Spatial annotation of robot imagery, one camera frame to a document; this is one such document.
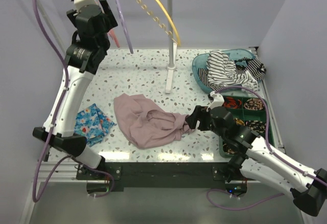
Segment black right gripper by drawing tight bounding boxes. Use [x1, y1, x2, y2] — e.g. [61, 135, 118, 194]
[185, 105, 226, 139]

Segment pink plastic hanger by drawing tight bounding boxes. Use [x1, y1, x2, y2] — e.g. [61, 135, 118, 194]
[108, 29, 120, 48]

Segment pink tank top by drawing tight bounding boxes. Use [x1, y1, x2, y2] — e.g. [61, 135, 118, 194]
[113, 94, 193, 149]

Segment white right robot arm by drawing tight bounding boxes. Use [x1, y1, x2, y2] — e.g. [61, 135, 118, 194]
[185, 106, 326, 217]

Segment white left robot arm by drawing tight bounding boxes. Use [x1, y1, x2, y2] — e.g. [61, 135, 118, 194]
[33, 0, 118, 179]

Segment purple plastic hanger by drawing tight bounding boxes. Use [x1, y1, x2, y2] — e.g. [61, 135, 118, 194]
[115, 0, 134, 54]

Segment yellow plastic hanger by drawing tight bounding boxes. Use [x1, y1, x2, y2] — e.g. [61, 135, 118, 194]
[135, 0, 181, 47]

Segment grey white hanger rack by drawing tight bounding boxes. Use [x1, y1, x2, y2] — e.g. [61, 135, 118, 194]
[33, 0, 178, 94]

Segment black white striped garment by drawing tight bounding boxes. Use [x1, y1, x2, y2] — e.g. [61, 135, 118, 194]
[198, 49, 266, 92]

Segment teal plastic basket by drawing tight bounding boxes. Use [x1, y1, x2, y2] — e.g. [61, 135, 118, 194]
[192, 49, 256, 94]

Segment green compartment tray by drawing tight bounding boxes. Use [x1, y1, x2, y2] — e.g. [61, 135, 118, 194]
[223, 96, 274, 146]

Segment blue floral cloth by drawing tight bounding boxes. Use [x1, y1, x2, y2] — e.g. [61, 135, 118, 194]
[74, 103, 115, 147]

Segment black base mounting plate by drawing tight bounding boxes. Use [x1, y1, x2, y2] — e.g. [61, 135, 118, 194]
[76, 161, 258, 193]

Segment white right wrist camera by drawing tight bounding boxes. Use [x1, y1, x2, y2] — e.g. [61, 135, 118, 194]
[207, 91, 225, 111]

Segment orange black hair ties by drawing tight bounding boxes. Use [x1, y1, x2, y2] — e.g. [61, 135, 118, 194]
[222, 97, 243, 109]

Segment brown patterned hair ties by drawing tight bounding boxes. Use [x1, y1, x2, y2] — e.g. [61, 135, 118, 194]
[222, 142, 238, 155]

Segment leopard print hair ties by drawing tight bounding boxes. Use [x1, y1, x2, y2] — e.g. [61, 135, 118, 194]
[243, 98, 266, 111]

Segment floral black hair ties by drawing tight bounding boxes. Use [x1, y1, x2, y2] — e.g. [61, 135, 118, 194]
[245, 120, 268, 132]

